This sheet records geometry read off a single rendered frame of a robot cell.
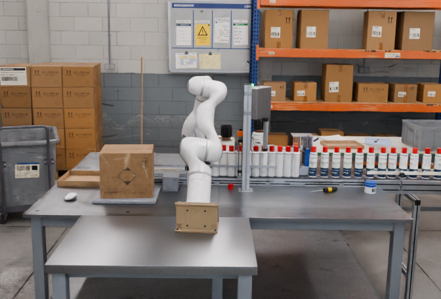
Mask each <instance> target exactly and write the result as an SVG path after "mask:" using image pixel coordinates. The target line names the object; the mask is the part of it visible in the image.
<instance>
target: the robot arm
mask: <svg viewBox="0 0 441 299"><path fill-rule="evenodd" d="M187 89H188V92H189V93H191V94H194V95H196V99H195V103H194V109H193V111H192V112H191V114H190V115H189V116H188V117H187V118H186V120H185V122H184V124H183V128H182V141H181V142H180V145H179V152H180V155H181V157H182V158H183V160H184V161H185V163H186V164H187V165H188V168H189V177H188V191H187V199H186V202H192V203H210V197H211V176H212V171H211V169H212V167H209V166H208V165H210V162H215V161H218V160H219V159H220V158H221V157H222V144H221V141H220V140H219V137H218V136H217V133H216V131H215V128H214V116H215V108H216V106H217V105H218V104H220V103H221V102H222V101H223V100H224V99H225V97H226V94H227V88H226V85H225V84H224V83H222V82H220V81H214V80H212V78H210V76H196V77H193V78H191V79H190V80H189V81H188V84H187ZM205 136H206V137H207V139H205ZM202 161H204V162H205V163H204V162H202Z"/></svg>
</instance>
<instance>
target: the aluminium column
mask: <svg viewBox="0 0 441 299"><path fill-rule="evenodd" d="M244 92H249V96H244V101H243V110H244V111H251V96H250V92H252V84H251V83H244ZM250 145H251V115H243V159H242V191H249V171H250Z"/></svg>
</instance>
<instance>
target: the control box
mask: <svg viewBox="0 0 441 299"><path fill-rule="evenodd" d="M271 89H272V87H266V86H259V87H252V92H251V119H256V120H257V119H262V118H265V117H270V110H271Z"/></svg>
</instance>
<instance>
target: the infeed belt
mask: <svg viewBox="0 0 441 299"><path fill-rule="evenodd" d="M163 174H164V173H154V177H163ZM179 177H181V178H186V174H179ZM211 177H212V178H237V177H228V176H218V177H213V176H211ZM249 178H271V177H252V176H251V177H249ZM272 178H276V179H324V180H365V179H364V178H363V177H362V178H355V177H354V176H351V178H343V176H339V178H332V177H331V176H328V178H320V176H316V178H309V177H308V175H299V177H298V178H293V177H290V178H285V177H281V178H278V177H272Z"/></svg>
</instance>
